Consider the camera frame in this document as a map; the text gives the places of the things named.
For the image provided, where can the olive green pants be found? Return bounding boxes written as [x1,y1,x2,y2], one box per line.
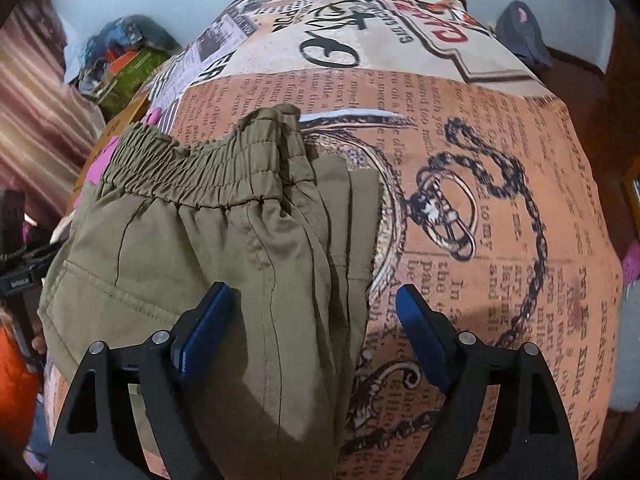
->
[39,104,380,479]

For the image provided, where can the orange sleeve left forearm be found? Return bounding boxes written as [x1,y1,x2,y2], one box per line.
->
[0,328,40,451]

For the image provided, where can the left hand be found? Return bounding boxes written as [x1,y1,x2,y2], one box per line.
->
[32,318,47,356]

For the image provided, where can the pink folded garment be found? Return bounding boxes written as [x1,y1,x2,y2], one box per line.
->
[68,101,163,211]

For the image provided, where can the pink striped curtain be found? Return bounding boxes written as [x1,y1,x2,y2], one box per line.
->
[1,0,105,229]

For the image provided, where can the wooden lap desk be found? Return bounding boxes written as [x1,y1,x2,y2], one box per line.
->
[66,91,149,214]

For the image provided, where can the pink slipper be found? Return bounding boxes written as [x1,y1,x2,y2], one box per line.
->
[622,240,640,286]

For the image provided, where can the newspaper print bedspread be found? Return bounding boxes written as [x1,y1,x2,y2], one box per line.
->
[41,0,626,480]

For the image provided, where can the pile of clothes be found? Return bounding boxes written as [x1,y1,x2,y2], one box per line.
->
[64,14,182,96]

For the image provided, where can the grey backpack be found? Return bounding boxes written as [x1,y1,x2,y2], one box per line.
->
[496,0,553,72]

